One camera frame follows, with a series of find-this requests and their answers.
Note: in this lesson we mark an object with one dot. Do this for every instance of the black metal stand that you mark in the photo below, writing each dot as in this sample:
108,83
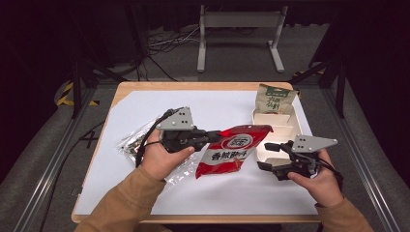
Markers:
338,83
77,83

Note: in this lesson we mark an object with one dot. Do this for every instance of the person's left hand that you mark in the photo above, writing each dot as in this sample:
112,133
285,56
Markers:
158,161

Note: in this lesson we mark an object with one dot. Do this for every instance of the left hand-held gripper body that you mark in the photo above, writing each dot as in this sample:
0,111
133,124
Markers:
179,124

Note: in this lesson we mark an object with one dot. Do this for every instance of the cream plastic divided bin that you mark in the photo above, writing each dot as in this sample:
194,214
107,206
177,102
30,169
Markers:
280,129

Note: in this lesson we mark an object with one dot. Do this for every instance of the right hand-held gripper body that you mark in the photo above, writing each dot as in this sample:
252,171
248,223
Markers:
311,143

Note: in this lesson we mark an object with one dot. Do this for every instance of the red seasoning packet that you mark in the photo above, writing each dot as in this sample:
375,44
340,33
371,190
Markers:
225,151

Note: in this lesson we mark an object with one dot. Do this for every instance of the grey metal stand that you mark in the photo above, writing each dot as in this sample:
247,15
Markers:
240,21

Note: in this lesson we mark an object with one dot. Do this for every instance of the white table sheet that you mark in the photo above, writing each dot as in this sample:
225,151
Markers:
193,106

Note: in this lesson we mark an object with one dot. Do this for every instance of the person's right hand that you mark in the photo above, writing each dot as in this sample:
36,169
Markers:
322,188

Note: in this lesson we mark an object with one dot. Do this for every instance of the yellow black hazard tape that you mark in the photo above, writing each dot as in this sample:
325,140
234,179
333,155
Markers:
66,95

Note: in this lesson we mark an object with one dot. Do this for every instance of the green beige food packet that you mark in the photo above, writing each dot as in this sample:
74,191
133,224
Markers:
274,98

